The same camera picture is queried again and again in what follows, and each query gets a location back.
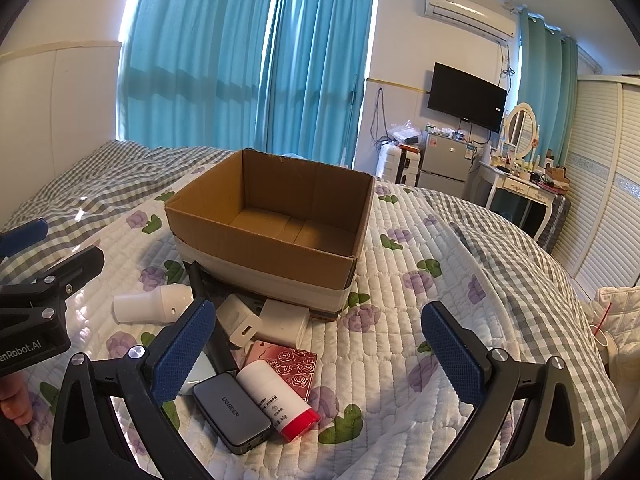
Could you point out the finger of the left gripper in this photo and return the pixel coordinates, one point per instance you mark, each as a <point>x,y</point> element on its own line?
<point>14,241</point>
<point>67,277</point>

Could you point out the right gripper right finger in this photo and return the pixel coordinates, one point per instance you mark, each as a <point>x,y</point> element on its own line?
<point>547,441</point>

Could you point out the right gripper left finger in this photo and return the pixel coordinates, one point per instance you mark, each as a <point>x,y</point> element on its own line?
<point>87,439</point>

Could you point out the white cylindrical plug adapter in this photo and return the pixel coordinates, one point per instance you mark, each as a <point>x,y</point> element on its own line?
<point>163,305</point>

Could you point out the pink floral card box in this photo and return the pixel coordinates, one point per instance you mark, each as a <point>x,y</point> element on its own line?
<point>295,367</point>

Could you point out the white power adapter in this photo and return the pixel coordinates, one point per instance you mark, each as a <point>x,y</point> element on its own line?
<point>282,323</point>

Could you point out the left hand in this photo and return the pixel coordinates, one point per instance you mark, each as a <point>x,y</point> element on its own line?
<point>14,398</point>

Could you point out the grey checked bed cover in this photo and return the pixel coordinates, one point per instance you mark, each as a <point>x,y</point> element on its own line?
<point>542,306</point>

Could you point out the white headboard panel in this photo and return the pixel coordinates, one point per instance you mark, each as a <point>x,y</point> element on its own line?
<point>58,104</point>

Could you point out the grey UGREEN charger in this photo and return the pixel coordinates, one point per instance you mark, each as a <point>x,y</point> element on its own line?
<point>232,413</point>

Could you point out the floral quilted white blanket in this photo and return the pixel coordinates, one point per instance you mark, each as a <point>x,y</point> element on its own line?
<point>386,408</point>

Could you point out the white louvered wardrobe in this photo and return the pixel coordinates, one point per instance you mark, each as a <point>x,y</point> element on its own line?
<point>599,242</point>

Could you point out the white tube red cap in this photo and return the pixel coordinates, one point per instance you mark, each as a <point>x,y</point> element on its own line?
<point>290,414</point>

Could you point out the brown cardboard box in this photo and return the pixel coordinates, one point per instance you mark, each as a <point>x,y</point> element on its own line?
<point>285,228</point>

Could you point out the teal window curtains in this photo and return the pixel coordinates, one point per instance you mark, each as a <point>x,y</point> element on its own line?
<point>283,76</point>

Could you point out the white dressing table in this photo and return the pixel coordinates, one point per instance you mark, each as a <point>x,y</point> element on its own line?
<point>501,180</point>

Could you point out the silver mini fridge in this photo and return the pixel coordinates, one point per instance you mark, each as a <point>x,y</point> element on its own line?
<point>445,165</point>

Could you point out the white oval vanity mirror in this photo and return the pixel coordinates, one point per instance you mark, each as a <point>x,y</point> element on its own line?
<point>520,131</point>

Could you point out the white suitcase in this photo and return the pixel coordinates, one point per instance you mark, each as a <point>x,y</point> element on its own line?
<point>398,163</point>

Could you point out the teal side curtain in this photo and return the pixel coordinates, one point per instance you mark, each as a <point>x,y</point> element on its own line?
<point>548,83</point>

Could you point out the white air conditioner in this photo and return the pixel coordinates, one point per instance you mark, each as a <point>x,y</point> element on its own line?
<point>473,18</point>

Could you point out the white bundle with red string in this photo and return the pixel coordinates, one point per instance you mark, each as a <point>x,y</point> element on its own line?
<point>618,310</point>

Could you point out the black wall television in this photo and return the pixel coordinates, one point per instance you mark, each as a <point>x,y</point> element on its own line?
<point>467,97</point>

